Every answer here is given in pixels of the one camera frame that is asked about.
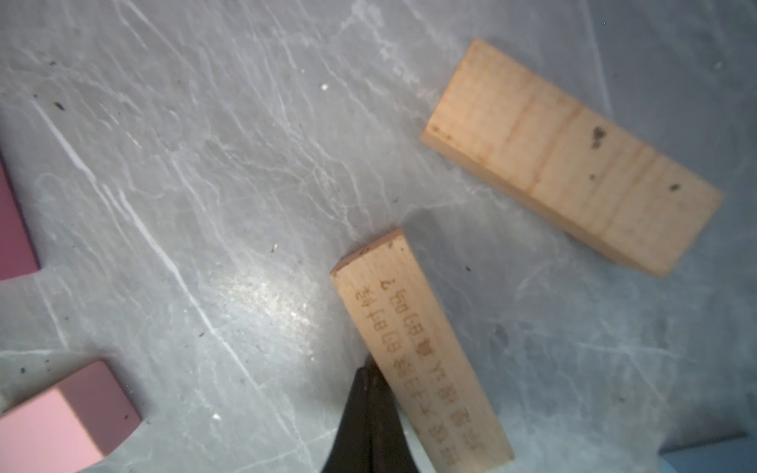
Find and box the plain wooden plank block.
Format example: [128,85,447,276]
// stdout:
[421,39,723,276]

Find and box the engraved wooden plank block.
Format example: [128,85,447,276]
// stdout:
[330,229,515,472]

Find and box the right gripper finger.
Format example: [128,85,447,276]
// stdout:
[323,357,419,473]

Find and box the light pink rectangular block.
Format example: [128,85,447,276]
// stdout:
[1,360,142,472]

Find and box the light blue cube block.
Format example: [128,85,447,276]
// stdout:
[658,437,756,473]

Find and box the dark pink rectangular block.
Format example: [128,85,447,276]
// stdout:
[0,159,41,281]

